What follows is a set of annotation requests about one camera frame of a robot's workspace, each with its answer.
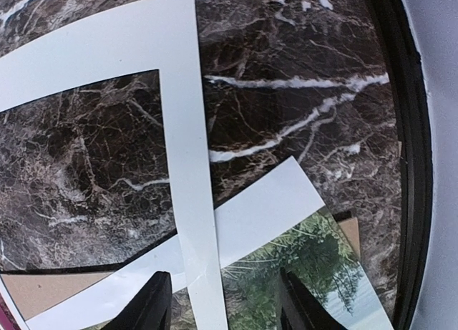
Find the landscape photo print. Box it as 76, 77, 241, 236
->
26, 155, 396, 330

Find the light wooden picture frame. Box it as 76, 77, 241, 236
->
0, 296, 20, 330

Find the brown cardboard backing board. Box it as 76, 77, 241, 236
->
0, 215, 362, 322

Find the black right corner post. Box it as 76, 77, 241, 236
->
365, 0, 433, 329

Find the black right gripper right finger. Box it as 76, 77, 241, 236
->
278, 268, 346, 330

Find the white mat board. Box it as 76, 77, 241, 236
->
1, 0, 227, 329

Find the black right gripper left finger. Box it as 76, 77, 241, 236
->
102, 271, 172, 330

